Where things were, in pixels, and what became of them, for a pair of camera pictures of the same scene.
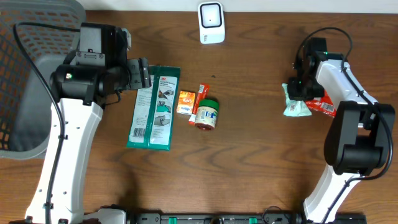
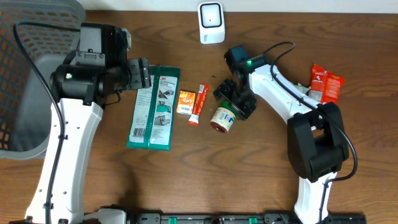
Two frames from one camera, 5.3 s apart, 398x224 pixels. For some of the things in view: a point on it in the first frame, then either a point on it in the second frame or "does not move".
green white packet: [155, 110] does not move
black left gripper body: [140, 75] does not move
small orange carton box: [186, 103] does not move
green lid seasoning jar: [206, 115] to [224, 116]
